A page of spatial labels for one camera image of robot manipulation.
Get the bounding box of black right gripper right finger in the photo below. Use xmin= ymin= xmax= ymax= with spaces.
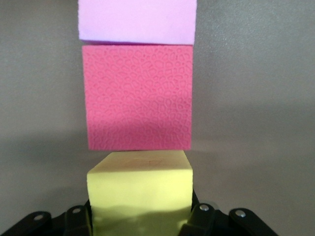
xmin=181 ymin=190 xmax=280 ymax=236

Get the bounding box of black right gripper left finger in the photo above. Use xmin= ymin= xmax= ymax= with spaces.
xmin=0 ymin=204 xmax=93 ymax=236

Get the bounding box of yellow foam cube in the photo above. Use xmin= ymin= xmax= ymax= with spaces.
xmin=86 ymin=150 xmax=193 ymax=236

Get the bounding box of red foam cube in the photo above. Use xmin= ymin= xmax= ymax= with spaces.
xmin=82 ymin=45 xmax=194 ymax=151

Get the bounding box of pink foam cube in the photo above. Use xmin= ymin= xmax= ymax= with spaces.
xmin=77 ymin=0 xmax=198 ymax=46

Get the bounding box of brown table cover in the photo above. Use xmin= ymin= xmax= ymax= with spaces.
xmin=0 ymin=0 xmax=315 ymax=236

